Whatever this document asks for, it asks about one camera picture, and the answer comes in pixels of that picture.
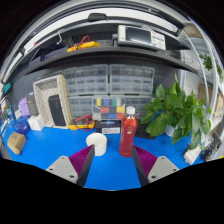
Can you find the blue tissue pack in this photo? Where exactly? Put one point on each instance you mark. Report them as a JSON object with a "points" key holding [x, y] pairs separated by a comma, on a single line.
{"points": [[21, 126]]}

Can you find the black case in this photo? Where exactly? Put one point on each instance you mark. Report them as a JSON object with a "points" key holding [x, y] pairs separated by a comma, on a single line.
{"points": [[145, 133]]}

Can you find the black box with white label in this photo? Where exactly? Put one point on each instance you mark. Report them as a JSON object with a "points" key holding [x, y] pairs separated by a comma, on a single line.
{"points": [[107, 126]]}

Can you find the red drink bottle white cap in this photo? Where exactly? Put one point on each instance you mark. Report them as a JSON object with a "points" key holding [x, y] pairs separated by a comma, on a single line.
{"points": [[128, 136]]}

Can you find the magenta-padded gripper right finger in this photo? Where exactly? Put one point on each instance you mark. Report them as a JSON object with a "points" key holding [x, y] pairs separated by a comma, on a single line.
{"points": [[153, 168]]}

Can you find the large potted green plant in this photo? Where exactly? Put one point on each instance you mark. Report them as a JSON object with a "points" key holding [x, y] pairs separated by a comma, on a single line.
{"points": [[173, 110]]}

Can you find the colour checker card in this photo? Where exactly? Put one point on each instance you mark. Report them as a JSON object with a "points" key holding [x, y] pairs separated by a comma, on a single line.
{"points": [[108, 108]]}

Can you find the yellow multimeter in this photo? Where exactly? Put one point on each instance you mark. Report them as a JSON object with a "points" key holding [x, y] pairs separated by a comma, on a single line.
{"points": [[81, 126]]}

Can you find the brown cardboard box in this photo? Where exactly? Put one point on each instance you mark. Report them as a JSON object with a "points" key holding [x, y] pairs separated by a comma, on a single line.
{"points": [[16, 143]]}

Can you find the small white box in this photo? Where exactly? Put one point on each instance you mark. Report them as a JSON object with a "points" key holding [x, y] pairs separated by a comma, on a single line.
{"points": [[191, 155]]}

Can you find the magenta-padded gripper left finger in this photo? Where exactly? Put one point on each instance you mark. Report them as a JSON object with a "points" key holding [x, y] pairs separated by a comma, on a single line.
{"points": [[71, 168]]}

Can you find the dark grey shelf unit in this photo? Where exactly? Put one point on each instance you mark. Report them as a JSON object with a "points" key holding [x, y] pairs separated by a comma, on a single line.
{"points": [[110, 51]]}

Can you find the purple bag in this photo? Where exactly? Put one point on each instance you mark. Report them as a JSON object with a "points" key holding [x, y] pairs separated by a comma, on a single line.
{"points": [[24, 106]]}

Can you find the white cup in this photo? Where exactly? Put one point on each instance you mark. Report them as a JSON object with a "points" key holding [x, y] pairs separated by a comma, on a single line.
{"points": [[97, 145]]}

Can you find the small green plant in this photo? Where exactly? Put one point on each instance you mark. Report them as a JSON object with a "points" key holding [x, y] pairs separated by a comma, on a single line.
{"points": [[208, 63]]}

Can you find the black speaker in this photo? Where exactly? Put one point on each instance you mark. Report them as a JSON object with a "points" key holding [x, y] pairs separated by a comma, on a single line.
{"points": [[56, 110]]}

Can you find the dark grey box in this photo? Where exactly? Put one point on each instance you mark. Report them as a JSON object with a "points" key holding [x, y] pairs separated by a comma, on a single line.
{"points": [[32, 104]]}

